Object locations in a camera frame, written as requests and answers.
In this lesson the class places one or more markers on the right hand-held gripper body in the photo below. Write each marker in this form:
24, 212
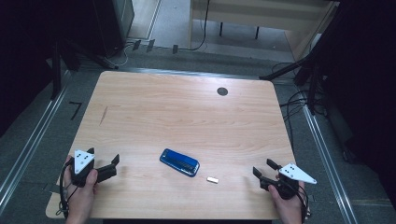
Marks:
288, 183

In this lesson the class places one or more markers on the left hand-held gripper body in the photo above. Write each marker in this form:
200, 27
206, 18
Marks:
81, 174

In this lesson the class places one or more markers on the silver staple strip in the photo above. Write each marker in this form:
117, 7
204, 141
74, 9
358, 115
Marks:
212, 179

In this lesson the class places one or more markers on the blue pencil case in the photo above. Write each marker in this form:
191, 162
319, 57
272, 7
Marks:
180, 162

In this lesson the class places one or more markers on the person's right hand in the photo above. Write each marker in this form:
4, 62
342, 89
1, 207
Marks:
288, 208

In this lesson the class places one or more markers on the person's left hand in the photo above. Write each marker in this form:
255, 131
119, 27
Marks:
79, 199

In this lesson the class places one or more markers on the grey tape strip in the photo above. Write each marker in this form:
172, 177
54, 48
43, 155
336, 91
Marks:
311, 198
52, 188

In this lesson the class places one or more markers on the round black table grommet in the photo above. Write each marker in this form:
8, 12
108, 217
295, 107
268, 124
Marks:
222, 91

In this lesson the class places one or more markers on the black stand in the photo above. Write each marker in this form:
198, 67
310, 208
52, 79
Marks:
71, 59
308, 68

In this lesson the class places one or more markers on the dark cabinet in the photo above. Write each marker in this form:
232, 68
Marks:
112, 25

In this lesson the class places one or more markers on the light wooden bench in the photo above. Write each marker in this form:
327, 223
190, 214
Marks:
264, 15

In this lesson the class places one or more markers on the metal floor rail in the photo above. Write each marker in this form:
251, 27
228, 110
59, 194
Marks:
327, 161
34, 140

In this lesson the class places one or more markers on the small black floor bracket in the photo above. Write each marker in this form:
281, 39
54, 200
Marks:
175, 48
136, 44
150, 45

